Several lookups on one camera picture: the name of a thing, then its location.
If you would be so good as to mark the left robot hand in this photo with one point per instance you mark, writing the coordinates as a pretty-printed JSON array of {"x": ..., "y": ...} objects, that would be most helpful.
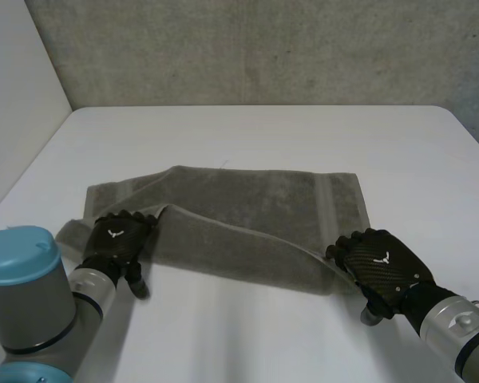
[{"x": 112, "y": 239}]

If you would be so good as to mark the grey towel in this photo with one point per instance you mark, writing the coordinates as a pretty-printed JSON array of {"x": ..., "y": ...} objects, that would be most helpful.
[{"x": 243, "y": 223}]

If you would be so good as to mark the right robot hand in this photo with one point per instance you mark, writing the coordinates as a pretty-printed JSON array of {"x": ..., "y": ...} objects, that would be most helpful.
[{"x": 379, "y": 265}]

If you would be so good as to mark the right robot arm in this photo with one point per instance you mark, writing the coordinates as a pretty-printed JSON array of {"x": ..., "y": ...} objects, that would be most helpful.
[{"x": 461, "y": 335}]

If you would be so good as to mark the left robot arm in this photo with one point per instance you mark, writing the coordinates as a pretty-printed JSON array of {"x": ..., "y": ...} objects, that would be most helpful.
[{"x": 30, "y": 303}]

